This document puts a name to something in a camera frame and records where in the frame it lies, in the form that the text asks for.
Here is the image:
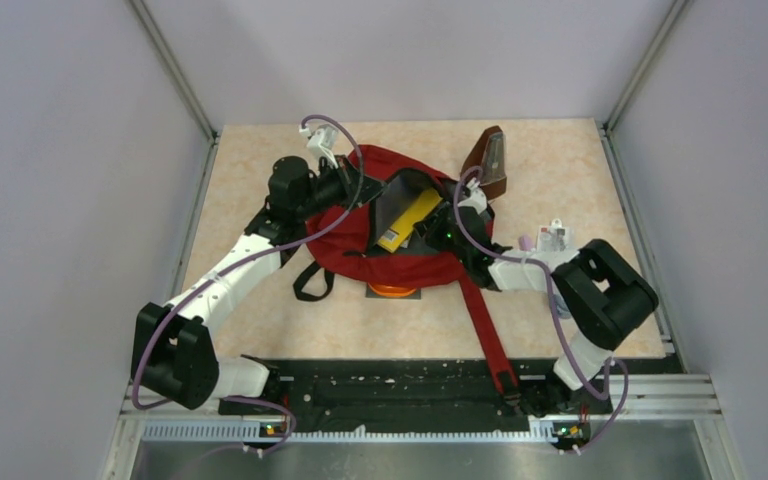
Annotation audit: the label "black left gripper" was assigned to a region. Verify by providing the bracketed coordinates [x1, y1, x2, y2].
[296, 154, 388, 221]

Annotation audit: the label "yellow book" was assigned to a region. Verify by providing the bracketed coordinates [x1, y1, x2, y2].
[376, 188, 442, 253]

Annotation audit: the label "red student backpack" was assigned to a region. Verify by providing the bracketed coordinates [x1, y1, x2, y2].
[293, 145, 521, 402]

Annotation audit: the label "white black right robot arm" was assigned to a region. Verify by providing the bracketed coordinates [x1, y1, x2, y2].
[417, 204, 660, 412]

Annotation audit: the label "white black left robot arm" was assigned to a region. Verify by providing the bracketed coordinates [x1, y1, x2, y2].
[131, 152, 383, 414]

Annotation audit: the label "white blister pack item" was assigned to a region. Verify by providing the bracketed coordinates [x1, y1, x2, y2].
[535, 218, 577, 254]

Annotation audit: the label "orange letter e toy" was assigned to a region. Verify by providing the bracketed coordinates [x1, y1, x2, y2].
[367, 283, 420, 299]

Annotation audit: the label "pink tube item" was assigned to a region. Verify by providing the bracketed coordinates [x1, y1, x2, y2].
[519, 235, 537, 253]

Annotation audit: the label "brown wooden metronome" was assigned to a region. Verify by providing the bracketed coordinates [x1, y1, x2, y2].
[461, 125, 507, 201]

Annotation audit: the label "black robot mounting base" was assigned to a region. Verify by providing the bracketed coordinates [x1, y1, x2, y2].
[203, 359, 635, 435]

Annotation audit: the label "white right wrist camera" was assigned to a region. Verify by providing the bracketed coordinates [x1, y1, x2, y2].
[458, 186, 488, 215]

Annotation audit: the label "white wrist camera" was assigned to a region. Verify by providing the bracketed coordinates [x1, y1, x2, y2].
[458, 186, 488, 215]
[299, 125, 339, 168]

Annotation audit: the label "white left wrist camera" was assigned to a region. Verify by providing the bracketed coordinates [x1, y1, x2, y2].
[299, 125, 339, 168]

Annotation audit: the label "dark grey square base plate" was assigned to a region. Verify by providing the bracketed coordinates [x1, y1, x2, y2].
[365, 284, 422, 301]

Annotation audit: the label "aluminium frame rail left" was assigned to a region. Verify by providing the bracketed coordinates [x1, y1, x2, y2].
[125, 1, 217, 301]

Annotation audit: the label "aluminium frame rail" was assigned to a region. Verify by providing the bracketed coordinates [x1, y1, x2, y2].
[125, 1, 217, 301]
[600, 1, 697, 373]

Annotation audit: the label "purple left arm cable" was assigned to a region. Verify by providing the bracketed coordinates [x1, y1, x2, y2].
[130, 114, 365, 458]

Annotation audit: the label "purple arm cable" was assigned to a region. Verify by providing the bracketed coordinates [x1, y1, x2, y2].
[451, 165, 630, 455]
[130, 114, 365, 458]

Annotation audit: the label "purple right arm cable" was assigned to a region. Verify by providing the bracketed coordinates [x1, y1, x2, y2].
[451, 165, 630, 455]

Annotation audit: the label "aluminium frame rail right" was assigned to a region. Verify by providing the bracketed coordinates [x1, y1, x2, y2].
[600, 1, 697, 373]

